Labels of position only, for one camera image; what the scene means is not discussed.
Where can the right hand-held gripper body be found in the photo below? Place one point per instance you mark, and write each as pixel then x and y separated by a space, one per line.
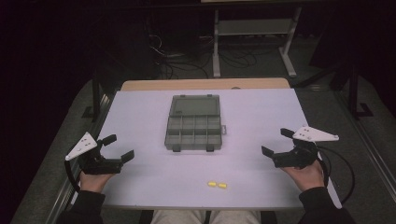
pixel 299 157

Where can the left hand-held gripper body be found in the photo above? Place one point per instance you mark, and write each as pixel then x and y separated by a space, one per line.
pixel 99 164

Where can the small yellow earplug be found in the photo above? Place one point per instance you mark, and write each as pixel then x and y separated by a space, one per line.
pixel 212 184
pixel 222 185

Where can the grey plastic compartment box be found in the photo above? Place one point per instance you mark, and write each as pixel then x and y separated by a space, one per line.
pixel 193 124

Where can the person's left hand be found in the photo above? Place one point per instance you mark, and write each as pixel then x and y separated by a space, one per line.
pixel 92 182

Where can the person's right hand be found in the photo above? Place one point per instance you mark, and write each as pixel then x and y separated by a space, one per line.
pixel 306 178

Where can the black metal stand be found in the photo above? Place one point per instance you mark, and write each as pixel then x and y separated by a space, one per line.
pixel 95 99
pixel 354 93

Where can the person's right leg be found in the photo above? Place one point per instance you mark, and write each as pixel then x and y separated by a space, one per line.
pixel 235 217

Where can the person's leg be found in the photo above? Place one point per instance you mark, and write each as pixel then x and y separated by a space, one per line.
pixel 235 217
pixel 177 217

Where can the person's left leg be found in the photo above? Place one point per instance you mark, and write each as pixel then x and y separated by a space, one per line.
pixel 177 217

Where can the white metal stand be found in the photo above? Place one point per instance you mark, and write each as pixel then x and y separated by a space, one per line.
pixel 253 27

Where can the metal floor rail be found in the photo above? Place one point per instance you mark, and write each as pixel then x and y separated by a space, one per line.
pixel 370 140
pixel 67 183

